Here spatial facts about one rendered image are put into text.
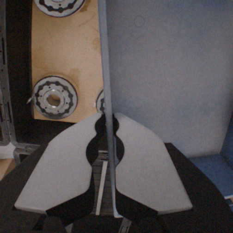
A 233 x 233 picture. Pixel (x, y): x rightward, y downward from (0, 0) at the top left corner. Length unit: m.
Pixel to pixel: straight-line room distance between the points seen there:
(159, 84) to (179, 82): 0.02
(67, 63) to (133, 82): 0.26
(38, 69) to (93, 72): 0.12
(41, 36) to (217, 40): 0.33
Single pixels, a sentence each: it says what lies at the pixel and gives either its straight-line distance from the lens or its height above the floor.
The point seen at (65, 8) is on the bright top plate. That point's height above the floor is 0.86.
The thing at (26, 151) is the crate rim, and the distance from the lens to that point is 0.42.
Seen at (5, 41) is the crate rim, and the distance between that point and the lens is 0.34.
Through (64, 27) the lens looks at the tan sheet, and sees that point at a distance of 0.41.
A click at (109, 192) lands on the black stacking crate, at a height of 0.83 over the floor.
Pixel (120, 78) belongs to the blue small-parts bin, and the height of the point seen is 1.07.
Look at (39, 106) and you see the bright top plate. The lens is 0.43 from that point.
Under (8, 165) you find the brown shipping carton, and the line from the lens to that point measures 0.76.
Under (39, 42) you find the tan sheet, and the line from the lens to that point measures 0.42.
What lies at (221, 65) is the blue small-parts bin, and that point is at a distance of 0.20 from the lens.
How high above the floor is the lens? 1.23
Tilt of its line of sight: 61 degrees down
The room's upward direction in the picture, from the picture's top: 172 degrees clockwise
